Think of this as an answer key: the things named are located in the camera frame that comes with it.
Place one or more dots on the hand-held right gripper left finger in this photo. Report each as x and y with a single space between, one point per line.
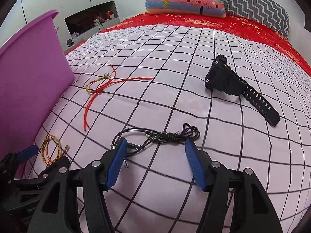
116 165

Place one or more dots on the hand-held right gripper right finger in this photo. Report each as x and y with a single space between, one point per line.
195 165

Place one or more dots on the cluttered wardrobe niche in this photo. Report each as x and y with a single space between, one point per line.
90 19

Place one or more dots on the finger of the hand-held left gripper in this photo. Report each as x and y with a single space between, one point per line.
8 165
28 152

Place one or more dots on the purple plastic basin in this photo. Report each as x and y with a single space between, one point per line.
29 77

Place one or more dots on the small black box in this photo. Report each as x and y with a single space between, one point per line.
70 42

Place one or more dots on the red patterned bedsheet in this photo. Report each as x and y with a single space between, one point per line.
243 26

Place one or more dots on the grey chevron pillow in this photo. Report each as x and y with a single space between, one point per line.
255 2

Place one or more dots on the colourful striped pillow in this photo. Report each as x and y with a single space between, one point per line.
179 2

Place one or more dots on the black digital watch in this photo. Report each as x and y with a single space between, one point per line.
223 77

